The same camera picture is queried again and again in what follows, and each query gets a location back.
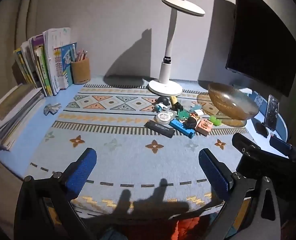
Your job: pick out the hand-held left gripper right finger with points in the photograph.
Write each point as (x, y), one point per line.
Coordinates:
(214, 173)

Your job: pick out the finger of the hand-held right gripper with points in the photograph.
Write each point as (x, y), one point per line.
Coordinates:
(279, 145)
(243, 143)

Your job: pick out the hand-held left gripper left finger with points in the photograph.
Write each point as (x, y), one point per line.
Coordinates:
(84, 170)

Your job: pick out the bright green translucent toy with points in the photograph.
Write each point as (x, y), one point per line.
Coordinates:
(215, 121)

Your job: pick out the pink printed small box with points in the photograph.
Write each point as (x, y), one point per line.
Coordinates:
(204, 127)

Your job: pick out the amber ribbed glass bowl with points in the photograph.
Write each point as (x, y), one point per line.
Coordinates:
(233, 102)

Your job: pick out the white cube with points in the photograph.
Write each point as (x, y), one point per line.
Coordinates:
(198, 112)

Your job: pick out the black and orange toy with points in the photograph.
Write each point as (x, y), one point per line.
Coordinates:
(190, 123)

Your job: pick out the blue rectangular block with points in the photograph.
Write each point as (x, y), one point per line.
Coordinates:
(180, 127)

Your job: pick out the green leafy plant toy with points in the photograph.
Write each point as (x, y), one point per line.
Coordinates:
(183, 115)

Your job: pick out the black rectangular box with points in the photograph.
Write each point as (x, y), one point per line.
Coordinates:
(159, 128)

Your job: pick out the clear tape roll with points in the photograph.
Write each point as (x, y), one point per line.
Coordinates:
(160, 117)

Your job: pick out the yellow rectangular block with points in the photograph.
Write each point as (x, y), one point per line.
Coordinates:
(174, 100)

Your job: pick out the black and blue toy figure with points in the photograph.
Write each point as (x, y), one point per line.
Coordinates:
(162, 101)

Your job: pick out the black stand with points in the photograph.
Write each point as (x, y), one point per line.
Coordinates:
(262, 128)

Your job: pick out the phone on stand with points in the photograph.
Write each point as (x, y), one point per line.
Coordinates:
(272, 112)

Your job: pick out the patterned blue table mat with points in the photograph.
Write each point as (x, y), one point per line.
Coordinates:
(112, 135)

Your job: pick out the patterned card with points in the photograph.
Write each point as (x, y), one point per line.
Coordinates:
(258, 100)

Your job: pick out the white box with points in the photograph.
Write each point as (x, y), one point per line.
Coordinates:
(246, 91)

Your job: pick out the orange cushion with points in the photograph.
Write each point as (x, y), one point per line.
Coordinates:
(190, 228)

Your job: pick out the stack of flat books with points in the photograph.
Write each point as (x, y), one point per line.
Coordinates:
(15, 115)

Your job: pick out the brown pen holder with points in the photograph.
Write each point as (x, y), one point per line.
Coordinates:
(80, 71)

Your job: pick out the black monitor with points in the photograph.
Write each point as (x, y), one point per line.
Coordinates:
(260, 42)

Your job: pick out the white desk lamp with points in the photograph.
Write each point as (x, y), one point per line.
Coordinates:
(166, 72)

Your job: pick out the row of upright books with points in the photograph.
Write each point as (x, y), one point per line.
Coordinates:
(55, 62)

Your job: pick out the bunch of coloured pencils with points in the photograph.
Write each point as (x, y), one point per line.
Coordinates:
(80, 55)

